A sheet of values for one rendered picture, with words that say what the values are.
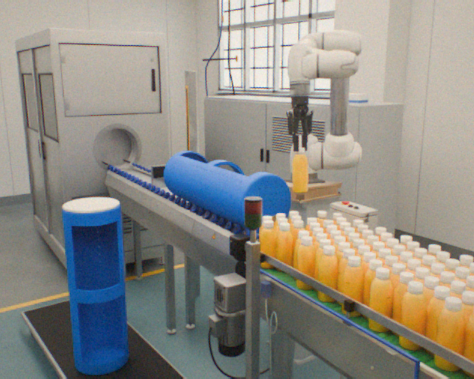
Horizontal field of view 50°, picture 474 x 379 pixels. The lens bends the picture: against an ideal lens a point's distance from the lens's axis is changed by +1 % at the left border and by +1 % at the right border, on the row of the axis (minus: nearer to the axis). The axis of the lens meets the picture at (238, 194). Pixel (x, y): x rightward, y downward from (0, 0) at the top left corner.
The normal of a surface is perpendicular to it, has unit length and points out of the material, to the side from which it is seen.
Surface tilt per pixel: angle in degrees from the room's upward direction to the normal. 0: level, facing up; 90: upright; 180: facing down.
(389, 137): 90
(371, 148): 90
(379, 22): 90
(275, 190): 90
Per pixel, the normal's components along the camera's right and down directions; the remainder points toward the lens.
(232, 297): 0.52, 0.19
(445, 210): -0.81, 0.14
